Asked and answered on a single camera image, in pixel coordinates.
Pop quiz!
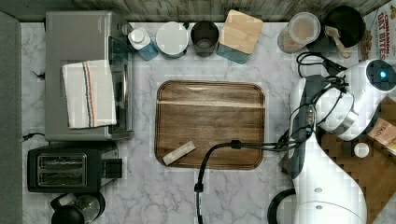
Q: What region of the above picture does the wooden drawer cabinet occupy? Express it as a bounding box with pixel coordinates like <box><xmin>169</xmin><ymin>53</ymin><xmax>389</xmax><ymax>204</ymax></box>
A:
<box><xmin>319</xmin><ymin>96</ymin><xmax>396</xmax><ymax>224</ymax></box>

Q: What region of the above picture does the small wooden block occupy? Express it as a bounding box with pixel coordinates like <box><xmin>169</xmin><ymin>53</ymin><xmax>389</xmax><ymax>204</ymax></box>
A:
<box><xmin>163</xmin><ymin>141</ymin><xmax>195</xmax><ymax>165</ymax></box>

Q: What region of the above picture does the grey can with white lid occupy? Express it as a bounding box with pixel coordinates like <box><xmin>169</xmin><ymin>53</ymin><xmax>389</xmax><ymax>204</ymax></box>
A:
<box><xmin>343</xmin><ymin>142</ymin><xmax>370</xmax><ymax>159</ymax></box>

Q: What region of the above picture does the black pot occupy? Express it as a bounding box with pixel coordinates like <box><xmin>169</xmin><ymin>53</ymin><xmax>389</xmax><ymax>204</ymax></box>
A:
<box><xmin>306</xmin><ymin>6</ymin><xmax>366</xmax><ymax>53</ymax></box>

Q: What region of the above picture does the teal canister with wooden lid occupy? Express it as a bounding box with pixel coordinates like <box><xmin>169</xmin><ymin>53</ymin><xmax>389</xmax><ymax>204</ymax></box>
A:
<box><xmin>216</xmin><ymin>9</ymin><xmax>263</xmax><ymax>64</ymax></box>

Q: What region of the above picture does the cinnamon cereal box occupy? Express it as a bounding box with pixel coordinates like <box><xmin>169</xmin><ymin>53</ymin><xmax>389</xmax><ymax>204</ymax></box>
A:
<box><xmin>360</xmin><ymin>0</ymin><xmax>396</xmax><ymax>62</ymax></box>

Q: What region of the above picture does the Stash tea box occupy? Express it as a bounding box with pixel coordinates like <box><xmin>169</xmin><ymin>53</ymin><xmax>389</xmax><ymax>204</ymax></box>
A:
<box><xmin>368</xmin><ymin>119</ymin><xmax>396</xmax><ymax>147</ymax></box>

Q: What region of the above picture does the white round lidded jar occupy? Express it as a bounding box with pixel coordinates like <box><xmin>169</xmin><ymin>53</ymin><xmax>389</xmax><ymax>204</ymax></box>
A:
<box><xmin>156</xmin><ymin>21</ymin><xmax>189</xmax><ymax>58</ymax></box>

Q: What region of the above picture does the wooden cutting board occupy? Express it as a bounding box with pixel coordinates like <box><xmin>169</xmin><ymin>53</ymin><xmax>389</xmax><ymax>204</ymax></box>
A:
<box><xmin>154</xmin><ymin>80</ymin><xmax>265</xmax><ymax>168</ymax></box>

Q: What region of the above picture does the blue white-capped bottle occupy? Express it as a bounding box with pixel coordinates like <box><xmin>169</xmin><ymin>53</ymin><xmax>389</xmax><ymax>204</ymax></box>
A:
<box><xmin>128</xmin><ymin>27</ymin><xmax>159</xmax><ymax>61</ymax></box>

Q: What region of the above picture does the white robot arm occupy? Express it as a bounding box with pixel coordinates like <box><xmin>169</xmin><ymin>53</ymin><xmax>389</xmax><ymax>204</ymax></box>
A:
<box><xmin>267</xmin><ymin>59</ymin><xmax>395</xmax><ymax>224</ymax></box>

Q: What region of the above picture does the dark grey metal cup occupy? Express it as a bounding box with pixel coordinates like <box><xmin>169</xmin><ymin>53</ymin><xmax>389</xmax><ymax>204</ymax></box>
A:
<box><xmin>191</xmin><ymin>21</ymin><xmax>219</xmax><ymax>57</ymax></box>

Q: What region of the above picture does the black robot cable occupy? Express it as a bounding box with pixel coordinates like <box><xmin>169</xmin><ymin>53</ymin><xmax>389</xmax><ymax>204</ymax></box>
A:
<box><xmin>193</xmin><ymin>50</ymin><xmax>350</xmax><ymax>224</ymax></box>

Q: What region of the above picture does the black slot toaster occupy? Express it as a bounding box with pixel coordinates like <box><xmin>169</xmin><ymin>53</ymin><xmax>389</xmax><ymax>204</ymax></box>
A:
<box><xmin>27</xmin><ymin>141</ymin><xmax>122</xmax><ymax>193</ymax></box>

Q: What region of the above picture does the wooden spoon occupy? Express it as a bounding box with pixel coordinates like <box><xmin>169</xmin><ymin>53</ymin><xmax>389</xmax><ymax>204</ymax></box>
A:
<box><xmin>325</xmin><ymin>26</ymin><xmax>350</xmax><ymax>59</ymax></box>

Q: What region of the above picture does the clear container with white lid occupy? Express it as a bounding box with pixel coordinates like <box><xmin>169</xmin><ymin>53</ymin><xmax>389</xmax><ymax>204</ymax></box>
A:
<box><xmin>277</xmin><ymin>12</ymin><xmax>321</xmax><ymax>53</ymax></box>

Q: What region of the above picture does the striped white dish towel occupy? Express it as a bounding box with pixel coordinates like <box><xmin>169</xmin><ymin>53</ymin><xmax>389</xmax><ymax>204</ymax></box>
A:
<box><xmin>63</xmin><ymin>60</ymin><xmax>117</xmax><ymax>129</ymax></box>

